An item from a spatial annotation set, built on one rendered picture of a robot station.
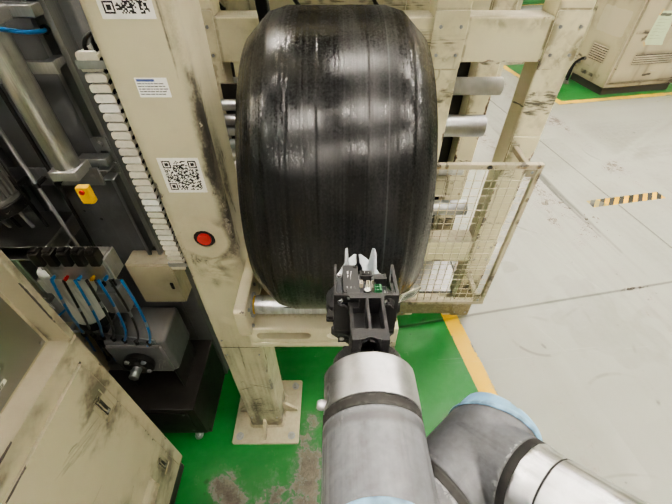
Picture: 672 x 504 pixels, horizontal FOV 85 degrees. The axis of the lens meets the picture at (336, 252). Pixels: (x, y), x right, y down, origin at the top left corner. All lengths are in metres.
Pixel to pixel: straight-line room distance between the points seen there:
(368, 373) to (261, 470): 1.36
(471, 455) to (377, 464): 0.16
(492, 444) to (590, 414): 1.61
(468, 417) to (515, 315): 1.75
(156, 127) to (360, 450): 0.59
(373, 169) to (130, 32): 0.40
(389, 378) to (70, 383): 0.80
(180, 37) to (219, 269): 0.49
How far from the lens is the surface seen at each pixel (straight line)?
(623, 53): 5.22
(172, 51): 0.66
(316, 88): 0.54
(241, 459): 1.70
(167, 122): 0.71
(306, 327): 0.89
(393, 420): 0.32
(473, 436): 0.45
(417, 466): 0.32
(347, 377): 0.34
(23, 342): 0.98
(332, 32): 0.61
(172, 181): 0.77
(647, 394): 2.24
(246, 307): 0.84
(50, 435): 1.00
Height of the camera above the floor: 1.60
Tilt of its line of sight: 44 degrees down
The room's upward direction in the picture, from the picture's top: straight up
